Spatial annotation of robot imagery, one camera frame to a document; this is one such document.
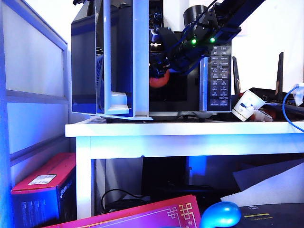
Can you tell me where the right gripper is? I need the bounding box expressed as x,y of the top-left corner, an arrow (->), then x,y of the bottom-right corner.
149,39 -> 211,78

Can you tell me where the orange fruit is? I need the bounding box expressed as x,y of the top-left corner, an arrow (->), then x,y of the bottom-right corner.
149,70 -> 171,88

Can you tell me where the black glass microwave door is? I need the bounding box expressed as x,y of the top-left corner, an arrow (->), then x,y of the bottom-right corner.
70,0 -> 154,122

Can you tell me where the black Midea microwave oven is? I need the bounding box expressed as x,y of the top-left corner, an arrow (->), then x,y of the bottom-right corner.
99,29 -> 232,123

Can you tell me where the black box with blue contents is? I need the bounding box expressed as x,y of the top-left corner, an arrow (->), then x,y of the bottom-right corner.
148,0 -> 164,31

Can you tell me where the white table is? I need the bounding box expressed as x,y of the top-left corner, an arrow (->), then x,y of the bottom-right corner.
65,118 -> 304,220

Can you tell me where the white paper cup blue print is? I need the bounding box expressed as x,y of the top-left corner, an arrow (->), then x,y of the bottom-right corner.
231,89 -> 266,122

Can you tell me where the white framed partition panel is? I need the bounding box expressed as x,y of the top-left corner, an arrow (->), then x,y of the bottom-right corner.
0,0 -> 70,228

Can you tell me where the red white packet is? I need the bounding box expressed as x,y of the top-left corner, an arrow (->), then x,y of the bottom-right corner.
251,108 -> 276,121

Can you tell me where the black router with antennas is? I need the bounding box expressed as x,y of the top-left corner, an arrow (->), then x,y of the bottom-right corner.
231,51 -> 304,121

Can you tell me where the white tape tag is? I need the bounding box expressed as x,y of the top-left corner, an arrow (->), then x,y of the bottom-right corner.
292,82 -> 304,106

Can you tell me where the pink gift box gold pattern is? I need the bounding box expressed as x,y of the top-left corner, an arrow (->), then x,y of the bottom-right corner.
44,194 -> 201,228

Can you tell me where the red black cardboard box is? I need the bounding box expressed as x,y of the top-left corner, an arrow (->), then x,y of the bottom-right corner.
10,152 -> 77,228

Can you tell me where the shiny blue oval object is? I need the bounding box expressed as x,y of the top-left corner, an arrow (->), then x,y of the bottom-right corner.
199,201 -> 242,228

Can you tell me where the white foam sheet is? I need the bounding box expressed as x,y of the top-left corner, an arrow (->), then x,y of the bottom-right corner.
220,162 -> 304,209

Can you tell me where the black box with gold print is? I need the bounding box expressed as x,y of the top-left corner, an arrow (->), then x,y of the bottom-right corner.
237,203 -> 304,228

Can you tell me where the blue network cable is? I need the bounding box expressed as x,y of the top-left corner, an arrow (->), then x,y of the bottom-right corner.
282,85 -> 304,132

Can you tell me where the black cable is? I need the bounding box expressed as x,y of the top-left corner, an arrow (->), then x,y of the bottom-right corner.
101,189 -> 152,213

